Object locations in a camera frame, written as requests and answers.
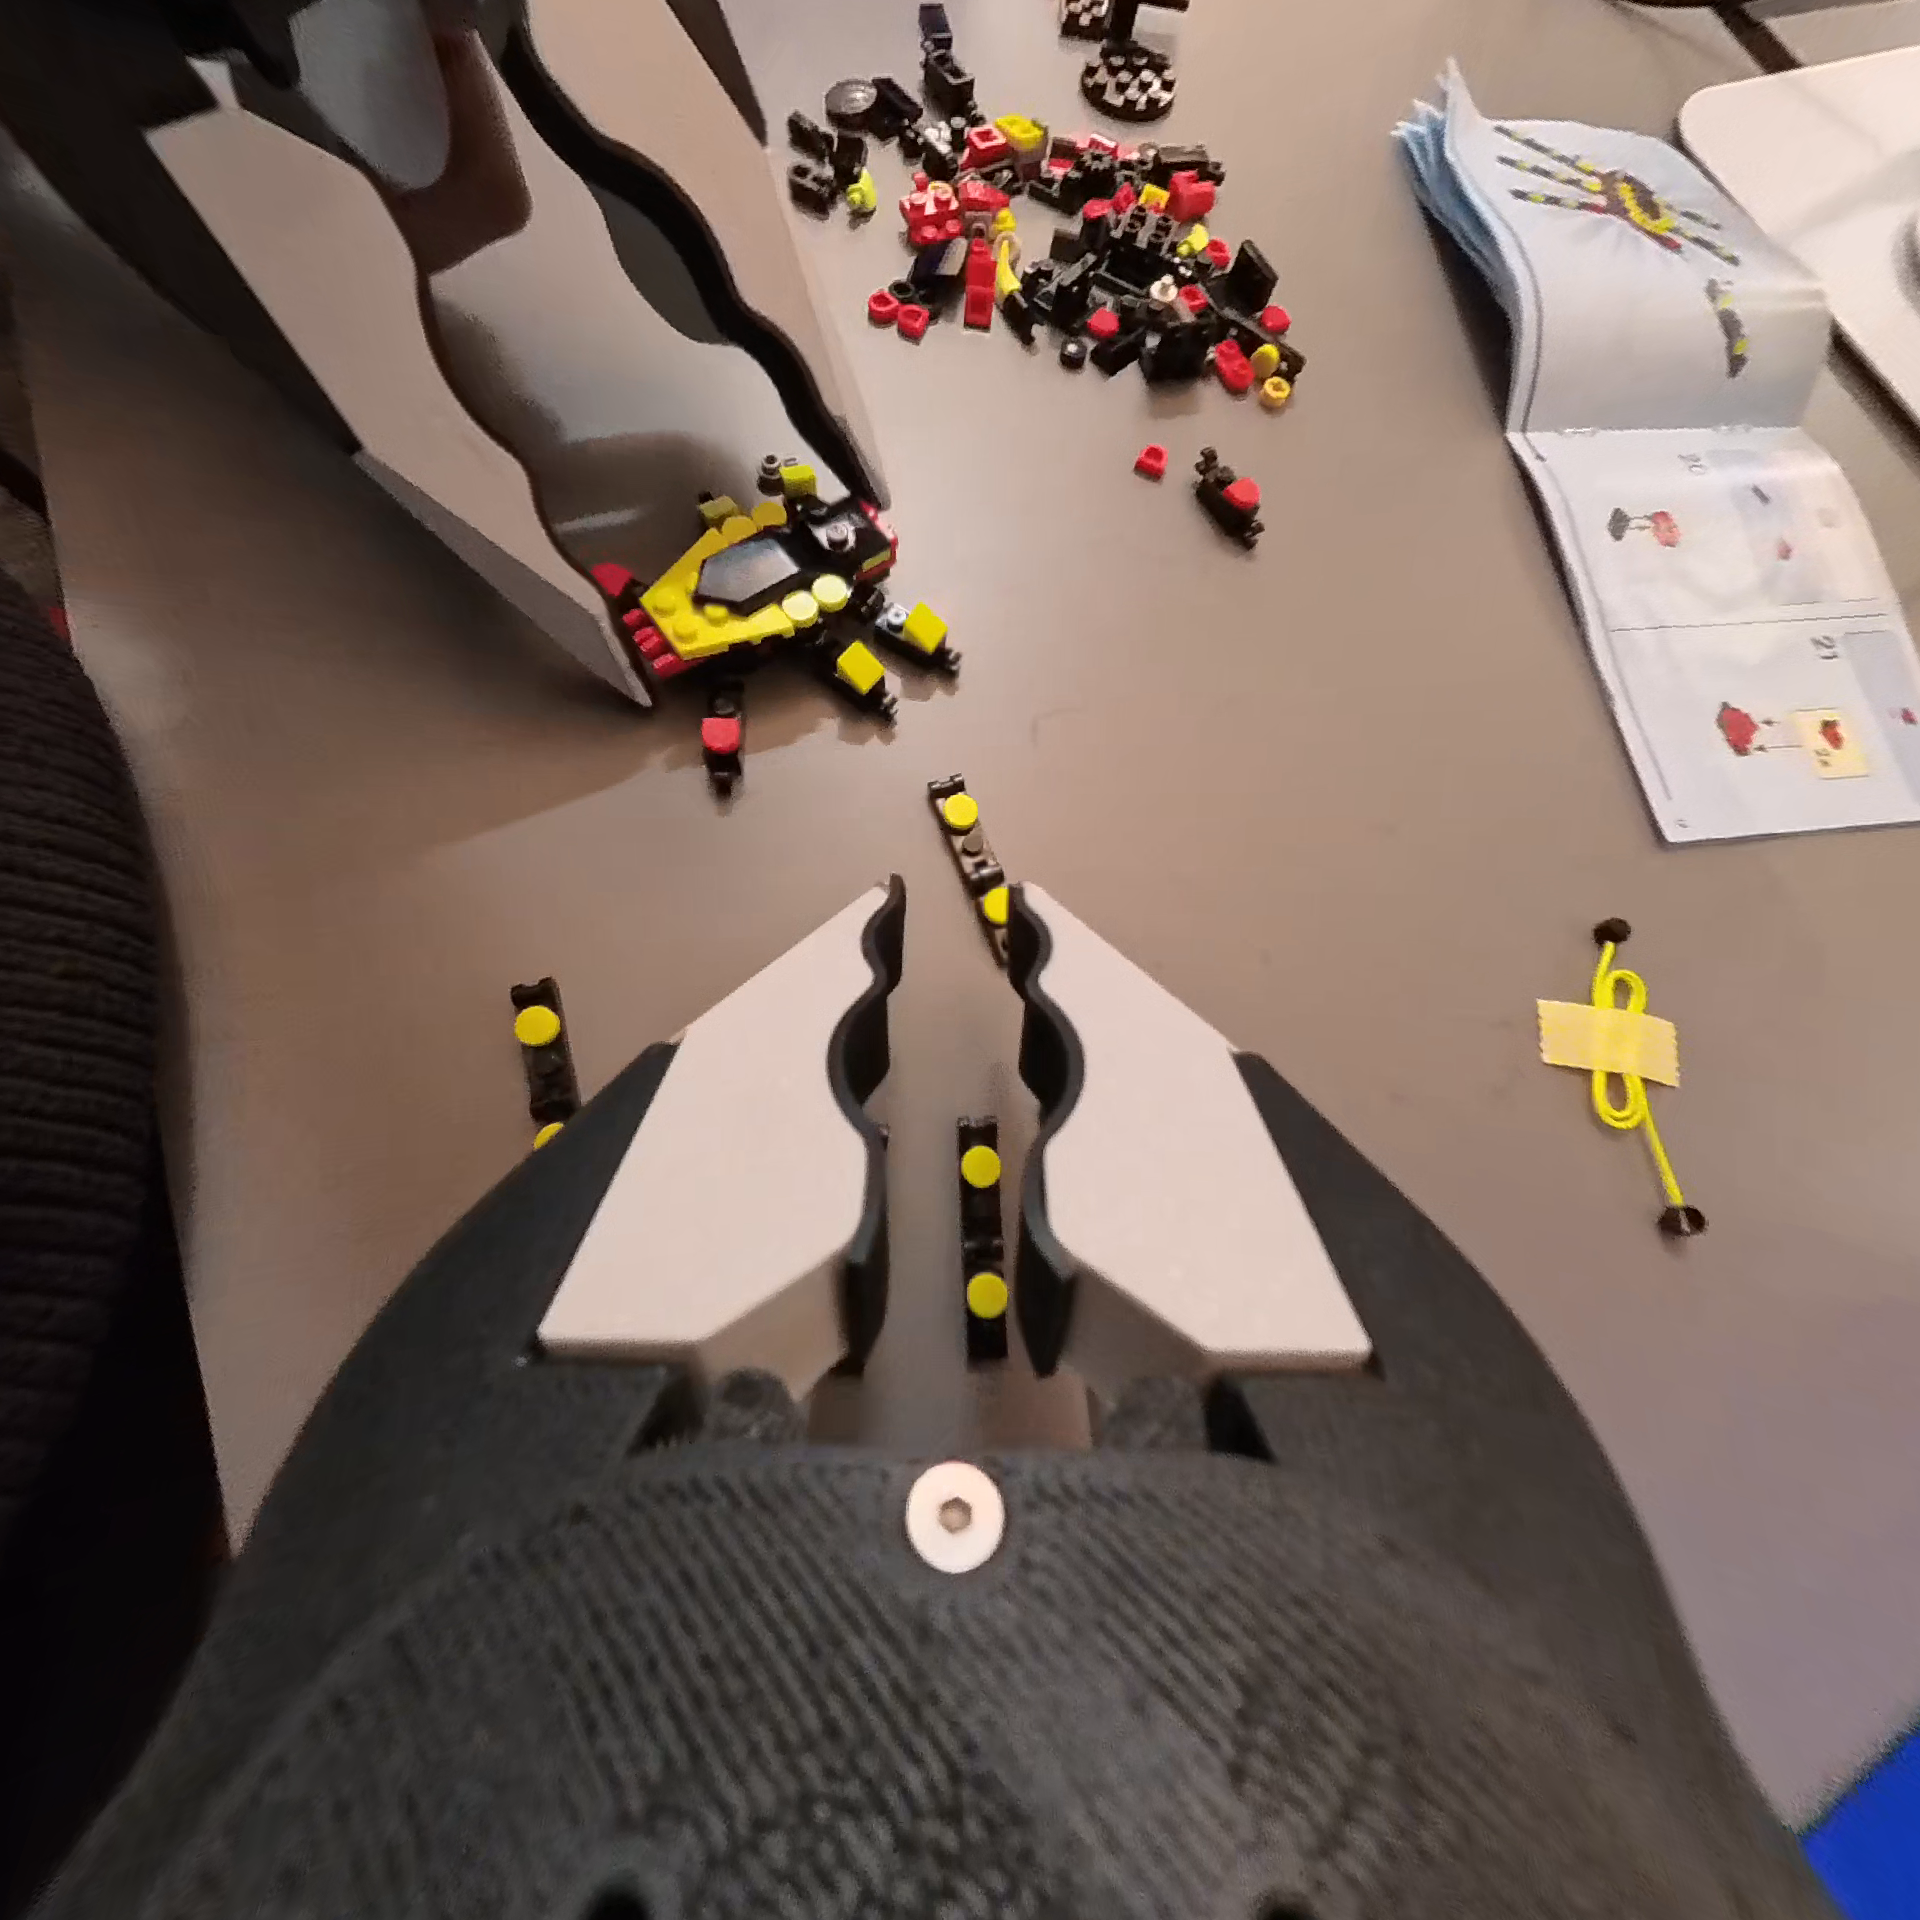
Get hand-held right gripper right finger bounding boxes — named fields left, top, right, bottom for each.
left=1008, top=881, right=1376, bottom=1383

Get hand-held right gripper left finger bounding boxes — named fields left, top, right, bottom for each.
left=535, top=879, right=909, bottom=1376

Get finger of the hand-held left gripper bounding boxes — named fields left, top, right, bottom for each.
left=142, top=65, right=656, bottom=710
left=503, top=0, right=894, bottom=511

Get black lego strip yellow tiles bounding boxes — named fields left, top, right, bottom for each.
left=954, top=1113, right=1010, bottom=1364
left=925, top=773, right=1016, bottom=972
left=509, top=975, right=580, bottom=1154

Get yellow black lego model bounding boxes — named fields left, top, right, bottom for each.
left=590, top=450, right=965, bottom=799

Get pile of lego pieces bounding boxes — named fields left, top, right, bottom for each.
left=778, top=0, right=1310, bottom=409

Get black round lego plate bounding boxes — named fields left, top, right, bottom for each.
left=1078, top=36, right=1180, bottom=120

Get black lego leg red tip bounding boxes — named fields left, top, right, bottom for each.
left=1190, top=447, right=1266, bottom=552

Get masking tape piece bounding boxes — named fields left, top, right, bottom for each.
left=1535, top=996, right=1679, bottom=1087

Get white instruction booklet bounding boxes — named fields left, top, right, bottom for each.
left=1391, top=56, right=1920, bottom=846

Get blue plastic bin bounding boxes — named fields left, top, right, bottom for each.
left=1796, top=1726, right=1920, bottom=1920

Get white stand base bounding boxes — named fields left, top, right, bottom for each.
left=1674, top=40, right=1920, bottom=430

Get yellow lego string black ends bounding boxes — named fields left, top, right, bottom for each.
left=1590, top=916, right=1709, bottom=1240

